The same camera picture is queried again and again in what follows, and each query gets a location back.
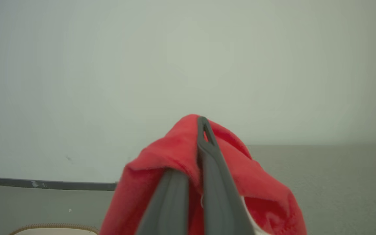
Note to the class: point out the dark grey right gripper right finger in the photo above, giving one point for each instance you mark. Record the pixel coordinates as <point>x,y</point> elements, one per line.
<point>220,202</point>

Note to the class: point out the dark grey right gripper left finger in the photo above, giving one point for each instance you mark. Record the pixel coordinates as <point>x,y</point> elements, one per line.
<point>168,209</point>

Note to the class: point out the red and white cloth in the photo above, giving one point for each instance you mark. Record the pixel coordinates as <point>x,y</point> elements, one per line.
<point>162,153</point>

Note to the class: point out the black baseboard strip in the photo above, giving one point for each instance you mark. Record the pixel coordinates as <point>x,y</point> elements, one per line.
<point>60,184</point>

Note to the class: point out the cream perforated laundry basket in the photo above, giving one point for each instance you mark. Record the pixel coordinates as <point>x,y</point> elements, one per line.
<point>54,231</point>

